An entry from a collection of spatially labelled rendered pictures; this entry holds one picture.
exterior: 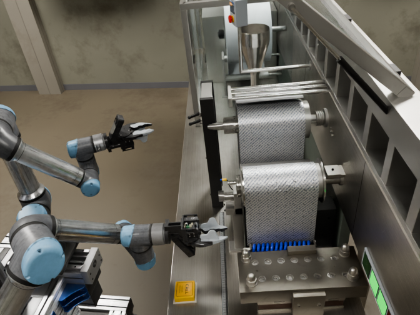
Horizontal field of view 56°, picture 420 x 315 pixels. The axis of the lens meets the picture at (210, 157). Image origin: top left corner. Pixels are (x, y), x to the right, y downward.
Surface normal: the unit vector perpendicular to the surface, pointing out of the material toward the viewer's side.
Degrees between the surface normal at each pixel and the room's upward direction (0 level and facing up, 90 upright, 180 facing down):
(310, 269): 0
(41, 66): 90
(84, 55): 90
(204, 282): 0
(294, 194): 88
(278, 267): 0
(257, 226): 90
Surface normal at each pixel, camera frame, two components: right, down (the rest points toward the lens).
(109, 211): -0.09, -0.80
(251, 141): 0.00, 0.62
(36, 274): 0.68, 0.31
